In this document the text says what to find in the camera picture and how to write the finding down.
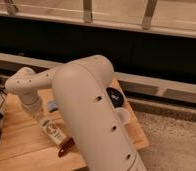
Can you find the wooden railing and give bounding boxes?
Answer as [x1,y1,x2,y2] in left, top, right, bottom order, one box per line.
[0,0,196,38]

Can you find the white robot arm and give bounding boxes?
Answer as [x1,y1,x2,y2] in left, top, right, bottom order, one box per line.
[5,55,147,171]

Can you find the blue sponge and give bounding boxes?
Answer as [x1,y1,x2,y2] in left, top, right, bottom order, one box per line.
[48,101,58,112]

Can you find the clear plastic bottle with label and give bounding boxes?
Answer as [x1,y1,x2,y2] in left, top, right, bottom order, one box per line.
[34,112,67,146]

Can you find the black cylinder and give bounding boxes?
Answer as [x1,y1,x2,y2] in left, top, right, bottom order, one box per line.
[106,87,124,108]

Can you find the white cup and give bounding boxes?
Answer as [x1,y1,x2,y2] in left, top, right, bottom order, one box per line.
[115,107,130,125]

